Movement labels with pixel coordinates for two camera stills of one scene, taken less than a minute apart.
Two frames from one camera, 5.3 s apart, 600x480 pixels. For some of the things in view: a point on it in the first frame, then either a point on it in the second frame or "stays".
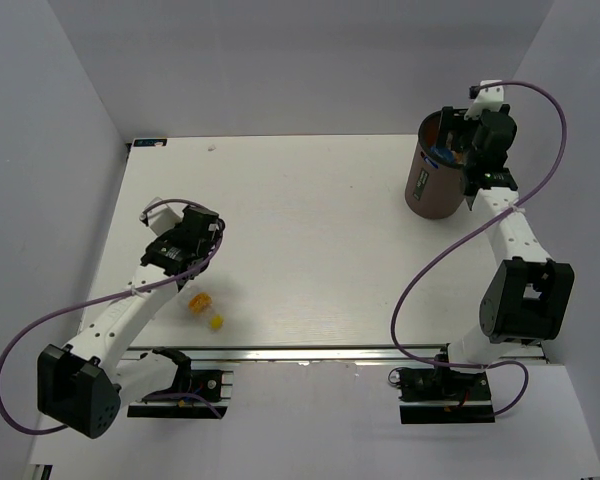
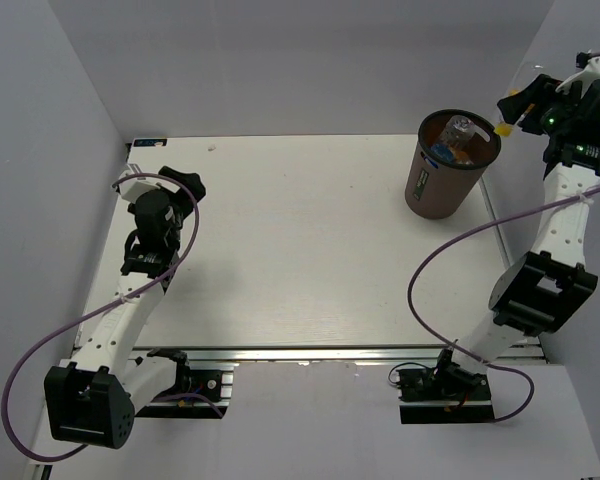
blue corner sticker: (149, 142) stays
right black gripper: (452, 120) → (532, 97)
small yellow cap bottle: (200, 304) → (525, 73)
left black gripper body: (168, 237) → (175, 230)
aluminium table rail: (337, 355) stays
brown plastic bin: (434, 189) stays
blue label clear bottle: (445, 154) stays
